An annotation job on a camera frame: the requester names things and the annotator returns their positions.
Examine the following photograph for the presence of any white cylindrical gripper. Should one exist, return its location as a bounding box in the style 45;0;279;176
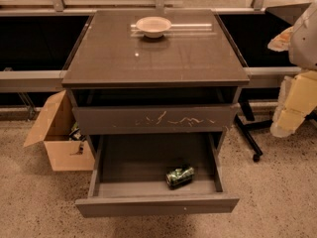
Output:
267;27;317;138

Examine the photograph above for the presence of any crushed green soda can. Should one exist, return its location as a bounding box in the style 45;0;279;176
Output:
165;166;195;188

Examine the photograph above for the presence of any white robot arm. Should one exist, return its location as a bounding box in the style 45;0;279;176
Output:
267;1;317;138

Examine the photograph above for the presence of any scratched grey top drawer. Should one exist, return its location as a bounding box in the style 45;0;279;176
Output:
72;104;239;135

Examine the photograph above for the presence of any dark grey drawer cabinet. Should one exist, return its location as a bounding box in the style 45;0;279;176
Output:
61;8;251;157

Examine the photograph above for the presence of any open grey middle drawer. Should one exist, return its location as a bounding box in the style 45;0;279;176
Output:
75;133;239;217

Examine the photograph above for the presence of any black rolling stand base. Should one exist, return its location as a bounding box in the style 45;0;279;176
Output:
233;100;317;163

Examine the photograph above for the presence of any dark table at right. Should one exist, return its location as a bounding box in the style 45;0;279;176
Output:
265;3;310;25

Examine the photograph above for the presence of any white bowl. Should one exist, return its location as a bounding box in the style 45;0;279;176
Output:
136;17;171;39

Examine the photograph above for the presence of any open cardboard box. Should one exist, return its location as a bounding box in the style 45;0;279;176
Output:
24;91;95;172

